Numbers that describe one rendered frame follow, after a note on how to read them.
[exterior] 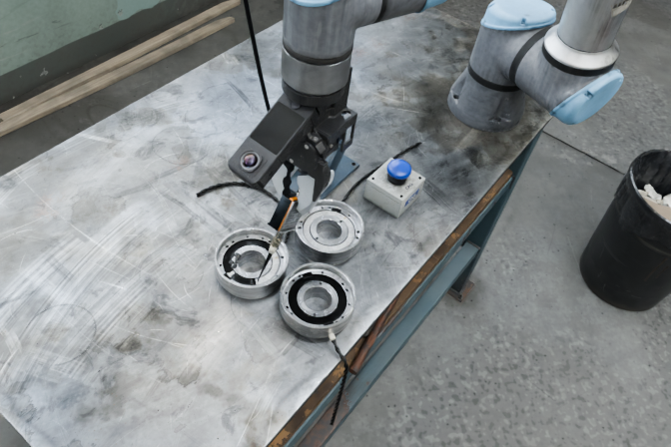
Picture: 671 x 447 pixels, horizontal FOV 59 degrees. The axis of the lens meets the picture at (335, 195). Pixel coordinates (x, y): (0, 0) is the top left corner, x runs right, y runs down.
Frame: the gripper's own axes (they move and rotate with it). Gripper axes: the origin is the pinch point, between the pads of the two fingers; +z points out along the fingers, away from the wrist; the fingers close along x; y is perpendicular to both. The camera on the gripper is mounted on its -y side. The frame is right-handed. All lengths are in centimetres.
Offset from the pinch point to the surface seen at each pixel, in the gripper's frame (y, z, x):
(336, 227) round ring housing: 9.2, 11.6, -2.4
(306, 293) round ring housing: -3.6, 11.1, -6.3
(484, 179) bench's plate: 37.2, 13.4, -14.9
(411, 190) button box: 21.6, 8.9, -7.9
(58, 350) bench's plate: -29.9, 13.1, 13.1
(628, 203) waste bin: 103, 56, -41
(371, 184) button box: 18.7, 9.3, -2.1
